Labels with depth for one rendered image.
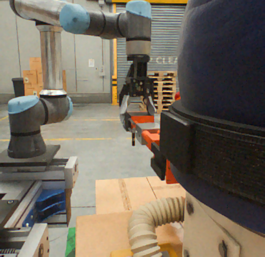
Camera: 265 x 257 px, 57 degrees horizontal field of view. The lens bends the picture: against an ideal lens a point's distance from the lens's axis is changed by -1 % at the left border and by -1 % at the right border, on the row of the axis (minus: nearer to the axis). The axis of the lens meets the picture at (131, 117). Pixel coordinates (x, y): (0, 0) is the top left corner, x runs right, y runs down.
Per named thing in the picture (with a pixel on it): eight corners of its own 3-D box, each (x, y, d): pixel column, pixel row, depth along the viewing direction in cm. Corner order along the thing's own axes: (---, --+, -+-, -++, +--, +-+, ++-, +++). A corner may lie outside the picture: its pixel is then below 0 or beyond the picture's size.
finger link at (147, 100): (155, 125, 76) (144, 98, 74) (149, 121, 82) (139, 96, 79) (164, 121, 77) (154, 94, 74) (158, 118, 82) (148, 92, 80)
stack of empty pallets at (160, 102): (177, 113, 778) (178, 71, 752) (142, 113, 771) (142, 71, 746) (168, 107, 904) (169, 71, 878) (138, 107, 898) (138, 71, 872)
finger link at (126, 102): (115, 124, 73) (127, 95, 72) (113, 119, 79) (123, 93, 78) (125, 127, 74) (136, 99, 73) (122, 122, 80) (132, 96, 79)
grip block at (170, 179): (214, 180, 44) (216, 148, 43) (162, 185, 42) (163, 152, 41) (193, 163, 52) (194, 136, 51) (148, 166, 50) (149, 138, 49)
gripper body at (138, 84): (129, 98, 71) (129, 55, 69) (123, 95, 79) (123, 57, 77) (154, 98, 73) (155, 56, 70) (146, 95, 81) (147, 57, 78)
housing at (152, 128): (165, 144, 65) (165, 127, 64) (139, 145, 64) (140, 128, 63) (157, 137, 72) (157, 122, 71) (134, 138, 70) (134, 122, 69)
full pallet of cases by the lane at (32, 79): (60, 115, 749) (56, 56, 715) (26, 115, 744) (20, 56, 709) (67, 108, 868) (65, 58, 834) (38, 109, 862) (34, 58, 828)
